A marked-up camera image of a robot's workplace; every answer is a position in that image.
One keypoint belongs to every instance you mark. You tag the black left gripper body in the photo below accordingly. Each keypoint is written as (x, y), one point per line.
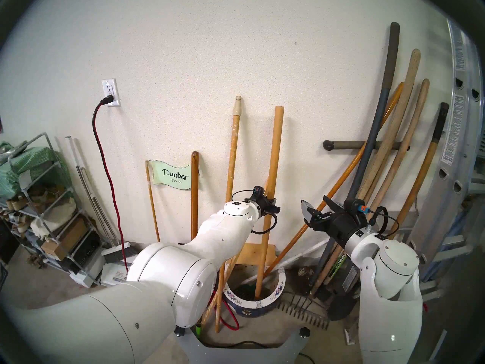
(269, 207)

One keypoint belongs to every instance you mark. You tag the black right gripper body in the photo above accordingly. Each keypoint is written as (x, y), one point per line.
(337, 228)

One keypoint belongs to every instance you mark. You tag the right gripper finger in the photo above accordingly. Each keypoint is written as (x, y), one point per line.
(333, 206)
(308, 213)

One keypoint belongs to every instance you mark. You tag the thick plain wooden dowel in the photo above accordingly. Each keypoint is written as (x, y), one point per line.
(276, 147)

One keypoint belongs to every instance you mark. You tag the paint-speckled pole with threaded tip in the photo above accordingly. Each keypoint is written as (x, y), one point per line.
(234, 139)

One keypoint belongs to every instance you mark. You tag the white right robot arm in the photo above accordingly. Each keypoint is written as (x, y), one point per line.
(390, 291)

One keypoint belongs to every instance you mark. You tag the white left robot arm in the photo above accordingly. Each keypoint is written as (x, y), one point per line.
(170, 276)

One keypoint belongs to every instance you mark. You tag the floral ceramic pot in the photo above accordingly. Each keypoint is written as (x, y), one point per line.
(254, 310)

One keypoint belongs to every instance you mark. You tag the green and black power tool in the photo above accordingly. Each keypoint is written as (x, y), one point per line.
(341, 266)

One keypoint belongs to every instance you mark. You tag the small plywood board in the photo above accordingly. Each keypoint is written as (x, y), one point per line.
(250, 255)

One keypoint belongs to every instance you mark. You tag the small floral ceramic piece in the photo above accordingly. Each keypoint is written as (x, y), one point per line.
(304, 272)

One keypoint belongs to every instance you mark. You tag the black plastic bucket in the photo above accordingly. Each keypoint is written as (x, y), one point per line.
(343, 308)

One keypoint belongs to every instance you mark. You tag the grey flexible metal conduit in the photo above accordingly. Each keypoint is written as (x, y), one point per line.
(416, 204)

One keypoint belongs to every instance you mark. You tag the blue shaft with grey grip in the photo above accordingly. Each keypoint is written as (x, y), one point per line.
(373, 128)

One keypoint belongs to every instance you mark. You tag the metal garden rake head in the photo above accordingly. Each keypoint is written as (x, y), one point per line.
(303, 316)

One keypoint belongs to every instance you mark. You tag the green Dunbar Drive sign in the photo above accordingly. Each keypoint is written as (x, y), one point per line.
(170, 175)

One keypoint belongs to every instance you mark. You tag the black star knob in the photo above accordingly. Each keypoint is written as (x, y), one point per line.
(180, 331)
(304, 332)

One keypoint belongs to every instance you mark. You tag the white flat strip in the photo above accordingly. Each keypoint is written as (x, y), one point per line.
(437, 346)

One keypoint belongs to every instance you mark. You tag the aluminium ladder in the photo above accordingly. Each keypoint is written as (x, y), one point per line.
(460, 113)

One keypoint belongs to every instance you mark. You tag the grey bristle hand broom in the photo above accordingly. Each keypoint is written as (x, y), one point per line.
(117, 253)

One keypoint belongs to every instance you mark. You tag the grey vented unit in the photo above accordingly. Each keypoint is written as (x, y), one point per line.
(482, 139)

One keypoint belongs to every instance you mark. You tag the white dustpan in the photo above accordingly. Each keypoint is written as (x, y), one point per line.
(113, 274)

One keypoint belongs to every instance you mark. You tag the bundle of metal rods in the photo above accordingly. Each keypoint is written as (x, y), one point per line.
(96, 207)

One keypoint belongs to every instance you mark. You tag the black shoe box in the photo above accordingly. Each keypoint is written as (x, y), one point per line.
(87, 249)

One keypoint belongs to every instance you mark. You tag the white box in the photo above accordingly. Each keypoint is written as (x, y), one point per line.
(85, 278)

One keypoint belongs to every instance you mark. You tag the brown cardboard box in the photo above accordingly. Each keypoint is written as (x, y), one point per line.
(66, 236)

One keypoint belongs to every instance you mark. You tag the white cloth bag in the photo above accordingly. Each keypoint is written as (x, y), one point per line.
(57, 215)

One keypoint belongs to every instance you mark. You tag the green checked cloth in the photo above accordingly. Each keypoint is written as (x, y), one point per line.
(34, 162)

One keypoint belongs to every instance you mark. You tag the grey metal shoe rack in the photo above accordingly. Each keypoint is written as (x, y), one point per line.
(34, 140)

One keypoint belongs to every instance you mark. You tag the beige woven sandals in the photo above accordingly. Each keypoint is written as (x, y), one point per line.
(17, 204)

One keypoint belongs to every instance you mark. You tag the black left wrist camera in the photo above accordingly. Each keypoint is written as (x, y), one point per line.
(258, 192)

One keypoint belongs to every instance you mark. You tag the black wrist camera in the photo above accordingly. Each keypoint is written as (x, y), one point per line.
(258, 192)
(352, 207)

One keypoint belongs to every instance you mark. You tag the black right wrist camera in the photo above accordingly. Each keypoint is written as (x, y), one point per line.
(352, 207)

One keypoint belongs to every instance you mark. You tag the grey wall hook bar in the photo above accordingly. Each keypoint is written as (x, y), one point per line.
(337, 145)

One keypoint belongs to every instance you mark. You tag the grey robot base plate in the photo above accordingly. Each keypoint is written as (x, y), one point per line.
(197, 352)

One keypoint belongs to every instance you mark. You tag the white wall outlet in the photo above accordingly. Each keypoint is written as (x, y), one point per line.
(110, 88)

